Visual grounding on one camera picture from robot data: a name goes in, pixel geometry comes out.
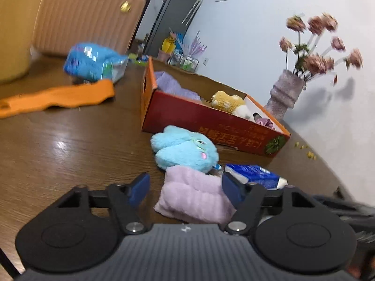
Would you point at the scattered yellow crumbs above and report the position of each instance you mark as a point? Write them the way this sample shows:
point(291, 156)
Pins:
point(309, 153)

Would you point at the clear folded umbrella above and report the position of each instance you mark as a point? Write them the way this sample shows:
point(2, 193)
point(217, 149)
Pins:
point(193, 8)

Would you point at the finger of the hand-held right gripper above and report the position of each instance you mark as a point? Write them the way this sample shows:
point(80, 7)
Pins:
point(331, 202)

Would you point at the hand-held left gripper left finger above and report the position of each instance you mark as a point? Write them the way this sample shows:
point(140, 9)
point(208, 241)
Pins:
point(140, 187)

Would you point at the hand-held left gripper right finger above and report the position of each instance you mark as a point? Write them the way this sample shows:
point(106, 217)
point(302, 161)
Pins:
point(231, 188)

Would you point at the pink satin cloth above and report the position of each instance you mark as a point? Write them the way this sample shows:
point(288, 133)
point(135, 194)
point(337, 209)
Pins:
point(263, 123)

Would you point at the orange cloth strip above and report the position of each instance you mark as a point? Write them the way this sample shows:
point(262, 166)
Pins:
point(73, 96)

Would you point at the white wall socket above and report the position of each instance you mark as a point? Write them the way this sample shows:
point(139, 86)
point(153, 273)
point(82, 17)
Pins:
point(206, 61)

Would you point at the grey refrigerator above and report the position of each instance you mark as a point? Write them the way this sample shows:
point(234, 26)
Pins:
point(172, 14)

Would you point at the red and orange cardboard box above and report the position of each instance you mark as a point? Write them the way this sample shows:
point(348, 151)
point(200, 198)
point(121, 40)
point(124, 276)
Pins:
point(181, 117)

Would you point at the light blue plush toy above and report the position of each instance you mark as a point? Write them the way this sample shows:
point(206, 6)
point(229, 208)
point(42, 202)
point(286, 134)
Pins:
point(181, 149)

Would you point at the yellow thermos jug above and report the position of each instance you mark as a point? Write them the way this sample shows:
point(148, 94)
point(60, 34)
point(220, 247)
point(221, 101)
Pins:
point(14, 35)

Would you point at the bunch of dried pink roses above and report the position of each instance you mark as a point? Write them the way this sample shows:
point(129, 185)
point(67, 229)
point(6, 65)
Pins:
point(315, 64)

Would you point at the pink ribbed suitcase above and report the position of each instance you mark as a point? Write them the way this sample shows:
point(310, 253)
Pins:
point(88, 14)

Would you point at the purple clothes hangers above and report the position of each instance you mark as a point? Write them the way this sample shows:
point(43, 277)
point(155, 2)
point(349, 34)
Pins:
point(197, 45)

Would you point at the small blue tissue packet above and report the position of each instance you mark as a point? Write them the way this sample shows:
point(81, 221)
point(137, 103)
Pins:
point(255, 174)

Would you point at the lilac fluffy towel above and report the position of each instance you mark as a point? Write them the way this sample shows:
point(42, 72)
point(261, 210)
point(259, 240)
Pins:
point(190, 193)

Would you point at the large blue tissue pack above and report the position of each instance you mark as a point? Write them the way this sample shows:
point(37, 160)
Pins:
point(88, 61)

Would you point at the purple knit cloth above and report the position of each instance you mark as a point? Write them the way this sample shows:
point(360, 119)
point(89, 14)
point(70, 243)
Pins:
point(172, 86)

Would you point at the yellow and white plush toy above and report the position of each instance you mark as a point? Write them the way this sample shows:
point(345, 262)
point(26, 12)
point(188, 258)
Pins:
point(225, 101)

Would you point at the pink textured vase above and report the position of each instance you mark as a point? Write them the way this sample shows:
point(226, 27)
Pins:
point(282, 93)

